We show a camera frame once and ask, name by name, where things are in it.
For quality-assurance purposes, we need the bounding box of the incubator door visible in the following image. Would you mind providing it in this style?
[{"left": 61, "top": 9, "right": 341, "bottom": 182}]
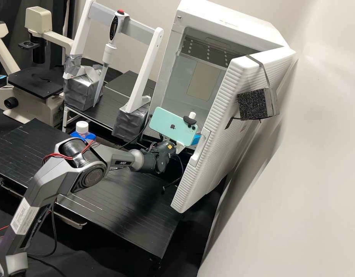
[{"left": 170, "top": 47, "right": 297, "bottom": 214}]

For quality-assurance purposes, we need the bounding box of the cream microscope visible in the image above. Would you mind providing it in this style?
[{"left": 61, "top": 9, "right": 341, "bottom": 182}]
[{"left": 0, "top": 6, "right": 76, "bottom": 128}]

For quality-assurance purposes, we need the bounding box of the black platform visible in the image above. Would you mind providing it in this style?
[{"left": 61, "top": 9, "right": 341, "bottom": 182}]
[
  {"left": 0, "top": 117, "right": 89, "bottom": 229},
  {"left": 62, "top": 69, "right": 158, "bottom": 140},
  {"left": 55, "top": 155, "right": 186, "bottom": 264}
]

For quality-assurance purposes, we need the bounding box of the white pipette stand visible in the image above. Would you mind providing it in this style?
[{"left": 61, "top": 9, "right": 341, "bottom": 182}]
[{"left": 63, "top": 0, "right": 164, "bottom": 142}]

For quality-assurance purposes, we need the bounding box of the white-capped bottle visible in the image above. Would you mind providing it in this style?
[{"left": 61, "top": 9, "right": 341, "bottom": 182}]
[{"left": 70, "top": 121, "right": 97, "bottom": 144}]

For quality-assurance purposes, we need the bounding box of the white incubator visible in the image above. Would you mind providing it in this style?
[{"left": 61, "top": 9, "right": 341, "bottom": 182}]
[{"left": 142, "top": 0, "right": 293, "bottom": 145}]

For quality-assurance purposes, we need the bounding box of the pipette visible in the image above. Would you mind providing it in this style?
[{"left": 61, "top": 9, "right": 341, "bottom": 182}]
[{"left": 92, "top": 9, "right": 127, "bottom": 108}]

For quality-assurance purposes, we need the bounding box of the right wrist camera phone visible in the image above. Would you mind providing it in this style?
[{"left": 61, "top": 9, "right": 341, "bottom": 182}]
[{"left": 149, "top": 107, "right": 200, "bottom": 155}]

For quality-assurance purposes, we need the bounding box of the black cable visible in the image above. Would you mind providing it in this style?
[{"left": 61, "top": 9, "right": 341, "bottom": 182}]
[
  {"left": 161, "top": 153, "right": 186, "bottom": 195},
  {"left": 117, "top": 114, "right": 154, "bottom": 151}
]

